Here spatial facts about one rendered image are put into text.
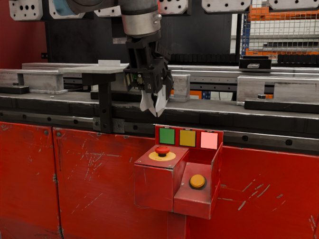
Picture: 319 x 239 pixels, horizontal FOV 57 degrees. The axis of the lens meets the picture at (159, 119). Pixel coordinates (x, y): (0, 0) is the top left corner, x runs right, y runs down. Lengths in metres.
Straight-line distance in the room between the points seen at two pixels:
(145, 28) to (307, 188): 0.66
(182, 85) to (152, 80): 0.44
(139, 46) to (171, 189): 0.35
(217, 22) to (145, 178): 1.01
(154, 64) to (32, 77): 0.85
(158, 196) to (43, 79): 0.79
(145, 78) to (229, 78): 0.71
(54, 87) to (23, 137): 0.24
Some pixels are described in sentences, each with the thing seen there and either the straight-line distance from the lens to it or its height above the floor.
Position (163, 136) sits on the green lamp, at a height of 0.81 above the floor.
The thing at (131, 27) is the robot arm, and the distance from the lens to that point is 0.59.
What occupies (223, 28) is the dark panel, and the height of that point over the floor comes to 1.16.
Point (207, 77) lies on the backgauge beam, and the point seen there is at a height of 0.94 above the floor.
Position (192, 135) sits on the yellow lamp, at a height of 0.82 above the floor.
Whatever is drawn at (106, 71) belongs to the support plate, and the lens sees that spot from 0.87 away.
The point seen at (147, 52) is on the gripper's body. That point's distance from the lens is 0.60.
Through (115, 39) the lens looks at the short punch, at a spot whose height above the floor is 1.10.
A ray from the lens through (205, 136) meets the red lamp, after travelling 0.83.
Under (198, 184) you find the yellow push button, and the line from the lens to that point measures 0.78.
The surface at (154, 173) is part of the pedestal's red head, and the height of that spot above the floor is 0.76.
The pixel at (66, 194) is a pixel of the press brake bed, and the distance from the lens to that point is 1.27.
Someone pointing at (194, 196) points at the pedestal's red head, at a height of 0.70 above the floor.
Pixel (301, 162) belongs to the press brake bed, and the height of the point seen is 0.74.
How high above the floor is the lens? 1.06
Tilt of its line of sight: 13 degrees down
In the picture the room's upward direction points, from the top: straight up
